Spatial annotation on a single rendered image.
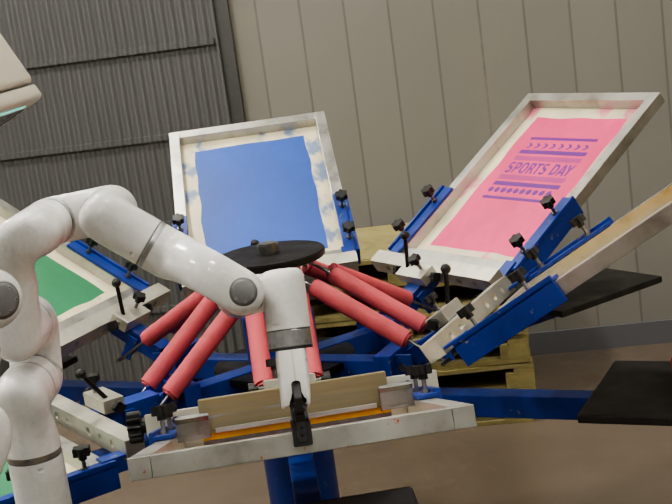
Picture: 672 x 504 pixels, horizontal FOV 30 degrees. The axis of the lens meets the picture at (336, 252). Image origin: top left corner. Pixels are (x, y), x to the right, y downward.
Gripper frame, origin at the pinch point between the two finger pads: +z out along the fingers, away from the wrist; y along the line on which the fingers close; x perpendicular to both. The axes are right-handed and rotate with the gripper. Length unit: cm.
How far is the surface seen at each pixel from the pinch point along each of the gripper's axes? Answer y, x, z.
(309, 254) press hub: -124, 10, -40
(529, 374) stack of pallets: -344, 109, 9
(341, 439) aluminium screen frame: 1.9, 6.4, 0.9
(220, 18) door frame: -407, -8, -184
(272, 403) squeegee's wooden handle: -57, -5, -4
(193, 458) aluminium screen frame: 1.8, -18.3, 0.8
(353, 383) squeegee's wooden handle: -57, 13, -6
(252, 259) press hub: -128, -5, -41
